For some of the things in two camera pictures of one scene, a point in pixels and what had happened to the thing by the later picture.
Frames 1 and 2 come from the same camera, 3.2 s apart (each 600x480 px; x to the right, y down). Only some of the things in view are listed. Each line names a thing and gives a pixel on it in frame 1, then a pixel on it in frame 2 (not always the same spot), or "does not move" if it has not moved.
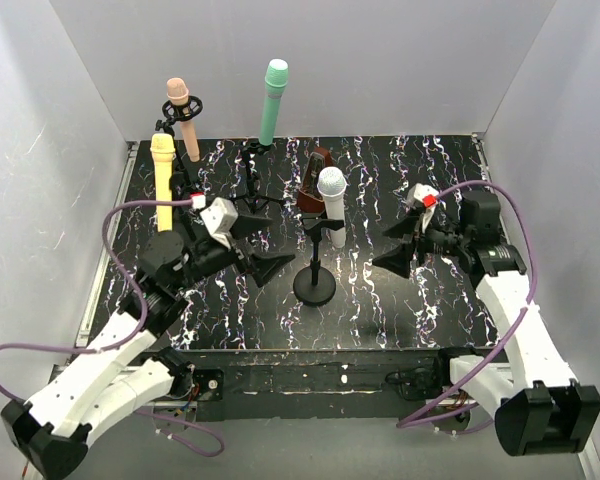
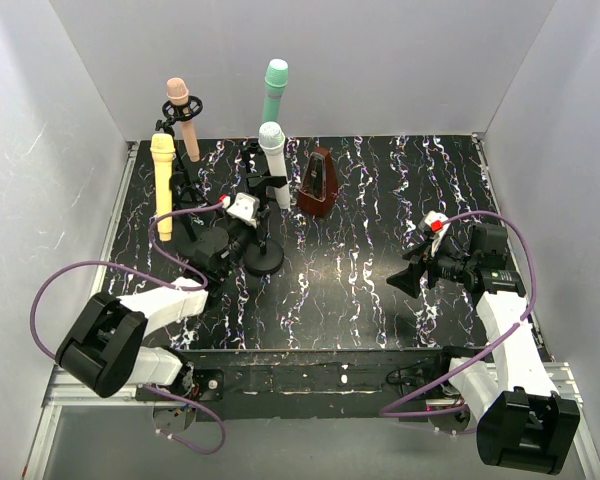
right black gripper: x=415 y=240 → x=427 y=270
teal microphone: x=276 y=79 does not move
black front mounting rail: x=312 y=384 does not move
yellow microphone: x=163 y=150 does not move
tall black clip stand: x=315 y=285 → x=266 y=257
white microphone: x=331 y=184 → x=271 y=139
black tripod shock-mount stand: x=173 y=113 does not move
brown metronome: x=309 y=197 does not move
